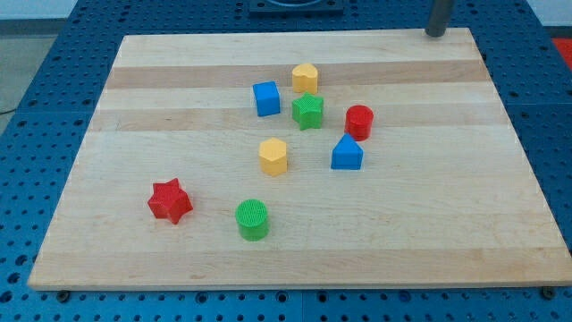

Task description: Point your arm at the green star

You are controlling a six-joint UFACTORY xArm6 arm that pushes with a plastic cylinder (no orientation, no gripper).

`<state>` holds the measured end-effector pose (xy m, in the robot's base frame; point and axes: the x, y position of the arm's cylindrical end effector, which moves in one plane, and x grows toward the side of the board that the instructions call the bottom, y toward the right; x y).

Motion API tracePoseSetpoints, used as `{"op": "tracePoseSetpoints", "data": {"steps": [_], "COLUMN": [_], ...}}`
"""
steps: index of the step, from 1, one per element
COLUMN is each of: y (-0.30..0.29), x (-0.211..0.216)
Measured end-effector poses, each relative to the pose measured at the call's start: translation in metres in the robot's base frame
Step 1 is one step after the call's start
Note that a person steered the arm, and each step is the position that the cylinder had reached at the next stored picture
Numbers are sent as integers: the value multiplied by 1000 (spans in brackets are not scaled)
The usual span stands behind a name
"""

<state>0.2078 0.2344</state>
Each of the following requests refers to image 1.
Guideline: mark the red cylinder block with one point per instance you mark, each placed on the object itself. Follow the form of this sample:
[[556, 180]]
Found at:
[[358, 122]]

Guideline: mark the yellow heart block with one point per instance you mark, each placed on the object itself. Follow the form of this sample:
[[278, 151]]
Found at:
[[305, 78]]

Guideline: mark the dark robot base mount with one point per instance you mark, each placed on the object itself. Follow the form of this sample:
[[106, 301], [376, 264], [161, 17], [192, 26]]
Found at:
[[296, 7]]

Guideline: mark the red star block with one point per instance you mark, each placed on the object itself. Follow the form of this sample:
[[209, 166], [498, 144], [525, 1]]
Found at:
[[169, 201]]

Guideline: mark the blue triangle block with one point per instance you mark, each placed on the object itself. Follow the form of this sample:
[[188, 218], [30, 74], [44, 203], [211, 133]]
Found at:
[[347, 154]]

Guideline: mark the blue cube block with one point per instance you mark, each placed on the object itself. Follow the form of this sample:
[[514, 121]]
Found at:
[[267, 98]]

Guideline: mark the green cylinder block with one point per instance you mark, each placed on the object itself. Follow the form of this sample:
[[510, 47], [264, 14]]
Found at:
[[252, 219]]

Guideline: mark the yellow hexagon block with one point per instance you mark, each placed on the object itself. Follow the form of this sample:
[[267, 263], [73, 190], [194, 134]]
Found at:
[[272, 154]]

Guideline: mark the wooden board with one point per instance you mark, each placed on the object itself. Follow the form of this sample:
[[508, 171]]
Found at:
[[445, 196]]

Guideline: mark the green star block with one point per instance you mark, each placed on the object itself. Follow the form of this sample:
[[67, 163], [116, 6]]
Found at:
[[307, 111]]

